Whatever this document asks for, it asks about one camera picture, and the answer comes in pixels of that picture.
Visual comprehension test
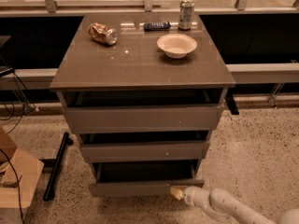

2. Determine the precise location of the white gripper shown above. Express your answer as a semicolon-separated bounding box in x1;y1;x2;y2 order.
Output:
170;186;207;207

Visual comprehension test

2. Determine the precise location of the grey bottom drawer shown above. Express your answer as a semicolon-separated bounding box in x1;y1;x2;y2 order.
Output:
89;160;204;197

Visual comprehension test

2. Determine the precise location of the grey drawer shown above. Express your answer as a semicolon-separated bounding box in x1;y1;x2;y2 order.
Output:
80;141;209;163
64;105;223;134
89;160;204;197

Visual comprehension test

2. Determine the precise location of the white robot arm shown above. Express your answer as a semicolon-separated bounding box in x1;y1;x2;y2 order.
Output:
170;186;299;224

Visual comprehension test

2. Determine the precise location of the grey middle drawer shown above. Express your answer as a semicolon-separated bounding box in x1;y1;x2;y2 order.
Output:
80;141;209;163

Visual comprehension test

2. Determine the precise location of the grey top drawer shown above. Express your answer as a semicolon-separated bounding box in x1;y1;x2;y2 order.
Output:
64;105;223;134

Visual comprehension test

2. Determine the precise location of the grey drawer cabinet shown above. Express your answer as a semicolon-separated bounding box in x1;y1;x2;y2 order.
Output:
50;13;236;179

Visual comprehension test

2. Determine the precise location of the black cabinet rear leg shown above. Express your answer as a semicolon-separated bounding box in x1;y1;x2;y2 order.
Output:
225;89;239;115

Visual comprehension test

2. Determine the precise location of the black metal bar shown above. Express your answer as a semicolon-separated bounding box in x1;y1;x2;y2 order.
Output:
42;133;73;202

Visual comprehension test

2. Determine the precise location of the white paper bowl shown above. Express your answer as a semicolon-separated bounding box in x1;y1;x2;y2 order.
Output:
157;34;197;59

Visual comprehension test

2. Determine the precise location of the cardboard box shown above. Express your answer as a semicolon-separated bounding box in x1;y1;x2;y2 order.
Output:
0;128;44;224

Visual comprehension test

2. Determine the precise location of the dark blue remote control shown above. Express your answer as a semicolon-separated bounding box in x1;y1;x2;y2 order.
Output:
143;21;171;31

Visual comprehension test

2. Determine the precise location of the crushed gold soda can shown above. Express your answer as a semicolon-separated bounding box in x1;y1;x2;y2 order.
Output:
88;22;118;46

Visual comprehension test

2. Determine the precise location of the upright silver soda can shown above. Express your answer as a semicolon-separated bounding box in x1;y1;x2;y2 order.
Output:
178;0;194;30

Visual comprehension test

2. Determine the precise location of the black cable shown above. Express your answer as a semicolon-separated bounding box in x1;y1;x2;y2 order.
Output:
0;147;26;224

